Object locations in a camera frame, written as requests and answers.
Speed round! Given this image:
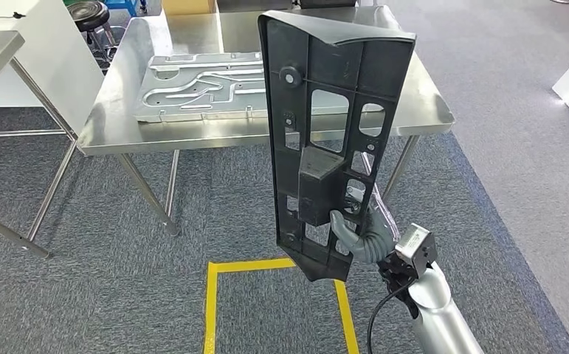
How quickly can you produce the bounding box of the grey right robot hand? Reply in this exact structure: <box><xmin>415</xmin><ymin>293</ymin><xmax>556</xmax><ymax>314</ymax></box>
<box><xmin>329</xmin><ymin>181</ymin><xmax>401</xmax><ymax>261</ymax></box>

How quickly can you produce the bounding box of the black plastic panel part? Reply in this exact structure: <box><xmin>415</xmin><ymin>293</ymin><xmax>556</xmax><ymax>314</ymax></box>
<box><xmin>257</xmin><ymin>10</ymin><xmax>417</xmax><ymax>283</ymax></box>

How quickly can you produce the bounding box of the stainless steel workbench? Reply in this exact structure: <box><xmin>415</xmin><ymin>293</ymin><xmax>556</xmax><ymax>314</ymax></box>
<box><xmin>76</xmin><ymin>4</ymin><xmax>456</xmax><ymax>238</ymax></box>

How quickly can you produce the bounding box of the stamped sheet metal panel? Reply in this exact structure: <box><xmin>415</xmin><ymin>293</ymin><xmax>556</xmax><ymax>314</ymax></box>
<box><xmin>132</xmin><ymin>51</ymin><xmax>387</xmax><ymax>124</ymax></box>

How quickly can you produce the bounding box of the grey storage box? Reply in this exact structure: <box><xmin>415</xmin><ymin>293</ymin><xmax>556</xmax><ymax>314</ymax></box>
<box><xmin>217</xmin><ymin>0</ymin><xmax>297</xmax><ymax>13</ymax></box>

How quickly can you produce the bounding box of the brown cardboard box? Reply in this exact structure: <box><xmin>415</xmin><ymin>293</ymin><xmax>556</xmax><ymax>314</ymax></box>
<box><xmin>162</xmin><ymin>0</ymin><xmax>217</xmax><ymax>15</ymax></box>

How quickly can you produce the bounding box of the blue cart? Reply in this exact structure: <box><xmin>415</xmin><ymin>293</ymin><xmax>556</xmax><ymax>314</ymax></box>
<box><xmin>103</xmin><ymin>0</ymin><xmax>148</xmax><ymax>15</ymax></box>

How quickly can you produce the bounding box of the black round stool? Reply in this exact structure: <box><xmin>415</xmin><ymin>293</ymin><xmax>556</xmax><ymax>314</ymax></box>
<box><xmin>66</xmin><ymin>1</ymin><xmax>128</xmax><ymax>74</ymax></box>

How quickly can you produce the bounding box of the white cabinet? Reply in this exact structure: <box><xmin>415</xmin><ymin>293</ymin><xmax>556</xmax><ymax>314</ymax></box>
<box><xmin>0</xmin><ymin>0</ymin><xmax>105</xmax><ymax>135</ymax></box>

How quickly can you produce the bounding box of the black camera cable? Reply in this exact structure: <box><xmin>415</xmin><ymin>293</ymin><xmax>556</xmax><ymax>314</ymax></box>
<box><xmin>366</xmin><ymin>283</ymin><xmax>415</xmax><ymax>354</ymax></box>

